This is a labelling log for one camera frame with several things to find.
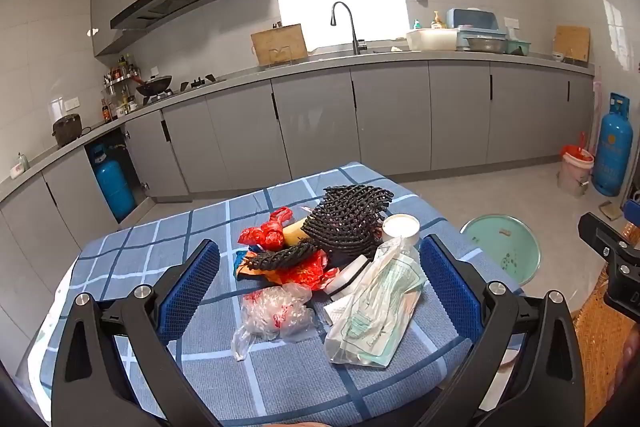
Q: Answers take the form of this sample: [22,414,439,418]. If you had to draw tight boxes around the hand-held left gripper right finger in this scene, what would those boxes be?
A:
[415,234,587,427]

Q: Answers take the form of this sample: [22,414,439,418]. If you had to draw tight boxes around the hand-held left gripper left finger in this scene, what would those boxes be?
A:
[50,238,223,427]

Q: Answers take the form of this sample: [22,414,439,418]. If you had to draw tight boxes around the round green bin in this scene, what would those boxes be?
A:
[460,214,542,286]

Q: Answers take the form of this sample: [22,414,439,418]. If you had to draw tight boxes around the red plastic bag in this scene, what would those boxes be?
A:
[237,207,293,250]

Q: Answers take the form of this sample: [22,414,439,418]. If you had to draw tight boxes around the white sponge with black layer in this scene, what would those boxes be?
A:
[325,257,373,296]

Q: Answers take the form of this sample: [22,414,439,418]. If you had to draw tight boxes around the large black foam net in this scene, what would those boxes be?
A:
[301,184,394,260]

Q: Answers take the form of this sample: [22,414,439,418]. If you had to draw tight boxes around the orange snack wrapper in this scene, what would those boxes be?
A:
[234,249,272,283]

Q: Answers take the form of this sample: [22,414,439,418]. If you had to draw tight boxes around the woven rattan chair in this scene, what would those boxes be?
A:
[570,222,640,425]

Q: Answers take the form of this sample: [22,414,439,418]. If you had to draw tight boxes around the tall blue gas cylinder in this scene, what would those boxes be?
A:
[593,92,635,198]

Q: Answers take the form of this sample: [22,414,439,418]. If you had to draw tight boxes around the white bin red bag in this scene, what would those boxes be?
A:
[557,133,595,198]

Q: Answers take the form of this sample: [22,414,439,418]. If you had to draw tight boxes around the clear packet of face masks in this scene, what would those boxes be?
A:
[324,237,426,367]

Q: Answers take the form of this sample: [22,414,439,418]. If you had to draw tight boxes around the white round tub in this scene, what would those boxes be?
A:
[382,213,421,246]

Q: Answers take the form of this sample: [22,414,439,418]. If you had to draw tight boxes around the crumpled clear plastic bag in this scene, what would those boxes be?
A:
[231,283,315,362]

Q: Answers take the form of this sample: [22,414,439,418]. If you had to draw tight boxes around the small black foam net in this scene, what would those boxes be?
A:
[245,241,321,273]

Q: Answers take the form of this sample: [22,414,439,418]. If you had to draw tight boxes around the red snack wrapper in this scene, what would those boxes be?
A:
[272,252,341,291]

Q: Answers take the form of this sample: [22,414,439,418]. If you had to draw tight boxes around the white paper tissue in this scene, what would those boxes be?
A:
[322,297,352,324]

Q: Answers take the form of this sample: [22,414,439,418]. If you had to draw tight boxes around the pale yellow scrap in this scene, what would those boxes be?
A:
[282,219,309,246]

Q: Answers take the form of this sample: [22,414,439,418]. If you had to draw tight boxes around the blue checked tablecloth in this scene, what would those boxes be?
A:
[15,162,526,427]

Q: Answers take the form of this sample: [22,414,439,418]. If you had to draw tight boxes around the small blue gas cylinder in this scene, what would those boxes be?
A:
[90,144,136,220]

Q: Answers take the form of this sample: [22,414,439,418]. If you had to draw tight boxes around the small wooden cutting board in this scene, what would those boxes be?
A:
[553,25,591,62]

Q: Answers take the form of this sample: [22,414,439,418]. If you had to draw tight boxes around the grey kitchen counter cabinets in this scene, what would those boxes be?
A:
[0,52,596,358]

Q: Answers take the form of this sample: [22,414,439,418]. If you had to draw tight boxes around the dark brown pot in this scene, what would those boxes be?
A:
[52,113,83,148]

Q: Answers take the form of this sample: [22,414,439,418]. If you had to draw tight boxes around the gas stove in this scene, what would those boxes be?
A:
[177,75,225,90]

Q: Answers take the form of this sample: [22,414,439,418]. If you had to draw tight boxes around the black wok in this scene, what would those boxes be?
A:
[131,74,173,98]

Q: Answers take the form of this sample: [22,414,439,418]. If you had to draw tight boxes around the spice rack with bottles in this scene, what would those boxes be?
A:
[101,54,143,120]

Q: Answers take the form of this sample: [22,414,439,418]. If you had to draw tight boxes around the metal basin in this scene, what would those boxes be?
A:
[465,36,508,54]

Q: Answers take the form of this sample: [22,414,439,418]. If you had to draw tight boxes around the blue dish rack box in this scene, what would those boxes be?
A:
[445,8,501,38]

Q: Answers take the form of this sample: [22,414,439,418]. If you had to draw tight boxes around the white plastic basin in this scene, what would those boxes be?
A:
[406,28,458,52]

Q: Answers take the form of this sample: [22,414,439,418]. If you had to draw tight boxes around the large wooden cutting board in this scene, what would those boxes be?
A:
[250,24,309,68]

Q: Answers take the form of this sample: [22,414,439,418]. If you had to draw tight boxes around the black curved faucet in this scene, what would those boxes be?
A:
[330,2,368,56]

